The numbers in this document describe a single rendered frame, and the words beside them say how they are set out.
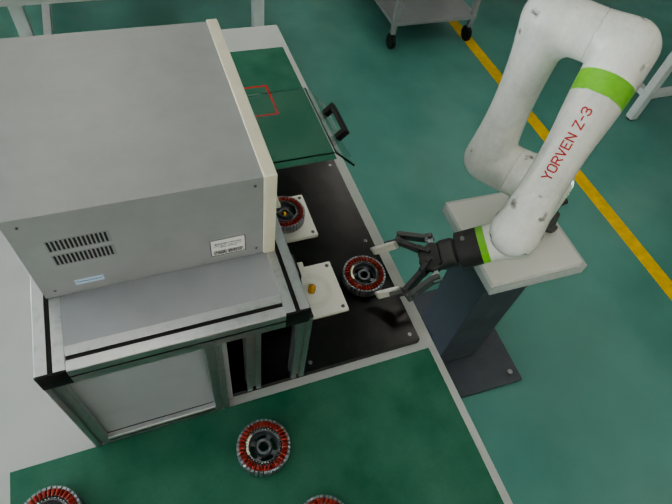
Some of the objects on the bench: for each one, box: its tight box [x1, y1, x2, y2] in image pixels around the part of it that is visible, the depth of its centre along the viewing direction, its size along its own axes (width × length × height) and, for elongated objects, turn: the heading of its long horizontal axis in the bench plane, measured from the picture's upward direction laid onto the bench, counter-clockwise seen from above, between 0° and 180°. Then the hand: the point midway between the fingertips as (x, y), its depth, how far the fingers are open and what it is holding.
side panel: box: [44, 344, 230, 447], centre depth 99 cm, size 28×3×32 cm, turn 105°
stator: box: [236, 419, 291, 477], centre depth 109 cm, size 11×11×4 cm
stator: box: [342, 255, 386, 297], centre depth 135 cm, size 11×11×4 cm
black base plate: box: [227, 160, 420, 397], centre depth 139 cm, size 47×64×2 cm
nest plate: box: [303, 261, 349, 320], centre depth 132 cm, size 15×15×1 cm
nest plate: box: [276, 195, 318, 243], centre depth 144 cm, size 15×15×1 cm
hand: (378, 271), depth 134 cm, fingers open, 13 cm apart
